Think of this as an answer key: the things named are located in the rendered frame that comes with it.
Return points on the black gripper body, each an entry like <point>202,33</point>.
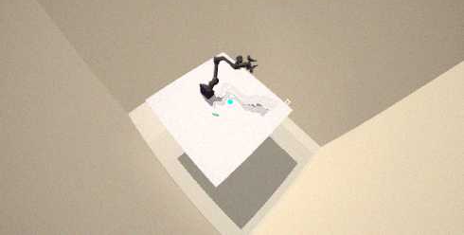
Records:
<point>248,64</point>

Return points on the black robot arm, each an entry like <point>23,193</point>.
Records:
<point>237,65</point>

